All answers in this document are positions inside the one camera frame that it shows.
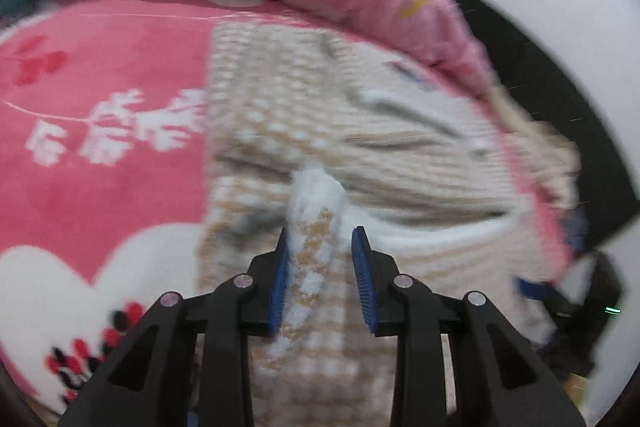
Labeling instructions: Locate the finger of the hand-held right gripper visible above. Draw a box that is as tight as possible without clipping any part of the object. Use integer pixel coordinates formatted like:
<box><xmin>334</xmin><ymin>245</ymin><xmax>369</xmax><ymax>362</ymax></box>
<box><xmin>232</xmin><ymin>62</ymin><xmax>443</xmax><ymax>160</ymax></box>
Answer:
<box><xmin>564</xmin><ymin>207</ymin><xmax>591</xmax><ymax>254</ymax></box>
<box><xmin>515</xmin><ymin>276</ymin><xmax>576</xmax><ymax>315</ymax></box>

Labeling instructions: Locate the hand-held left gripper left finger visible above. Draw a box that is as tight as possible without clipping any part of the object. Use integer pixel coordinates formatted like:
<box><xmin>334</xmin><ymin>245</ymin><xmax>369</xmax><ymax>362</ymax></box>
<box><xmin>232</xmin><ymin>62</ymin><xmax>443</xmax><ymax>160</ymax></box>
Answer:
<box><xmin>59</xmin><ymin>227</ymin><xmax>291</xmax><ymax>427</ymax></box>

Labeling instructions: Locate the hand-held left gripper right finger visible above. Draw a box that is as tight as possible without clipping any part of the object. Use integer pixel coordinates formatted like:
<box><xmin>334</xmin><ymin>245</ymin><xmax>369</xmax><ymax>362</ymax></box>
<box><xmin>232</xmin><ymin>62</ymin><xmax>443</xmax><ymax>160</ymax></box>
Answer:
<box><xmin>350</xmin><ymin>226</ymin><xmax>586</xmax><ymax>427</ymax></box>

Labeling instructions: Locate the beige houndstooth coat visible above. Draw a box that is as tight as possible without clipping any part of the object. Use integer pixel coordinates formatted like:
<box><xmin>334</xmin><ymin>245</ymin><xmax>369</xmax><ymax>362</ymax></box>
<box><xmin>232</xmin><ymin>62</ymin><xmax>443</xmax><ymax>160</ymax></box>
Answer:
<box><xmin>192</xmin><ymin>22</ymin><xmax>551</xmax><ymax>427</ymax></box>

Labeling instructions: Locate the beige garment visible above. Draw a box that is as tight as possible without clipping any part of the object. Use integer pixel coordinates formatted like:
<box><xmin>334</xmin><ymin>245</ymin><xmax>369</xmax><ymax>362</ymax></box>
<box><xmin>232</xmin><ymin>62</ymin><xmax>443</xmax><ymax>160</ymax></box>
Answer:
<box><xmin>487</xmin><ymin>84</ymin><xmax>583</xmax><ymax>208</ymax></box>

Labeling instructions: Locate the black bed headboard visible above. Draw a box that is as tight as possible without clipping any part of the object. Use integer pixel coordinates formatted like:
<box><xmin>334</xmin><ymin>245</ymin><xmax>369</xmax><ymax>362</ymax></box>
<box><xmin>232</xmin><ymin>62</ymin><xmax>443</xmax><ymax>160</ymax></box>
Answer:
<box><xmin>450</xmin><ymin>0</ymin><xmax>640</xmax><ymax>254</ymax></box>

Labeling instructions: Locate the pink floral blanket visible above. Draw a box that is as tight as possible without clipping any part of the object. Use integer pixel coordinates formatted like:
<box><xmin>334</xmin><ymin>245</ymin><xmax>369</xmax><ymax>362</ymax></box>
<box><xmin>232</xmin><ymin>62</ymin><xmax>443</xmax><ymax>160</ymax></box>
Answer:
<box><xmin>0</xmin><ymin>0</ymin><xmax>576</xmax><ymax>418</ymax></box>

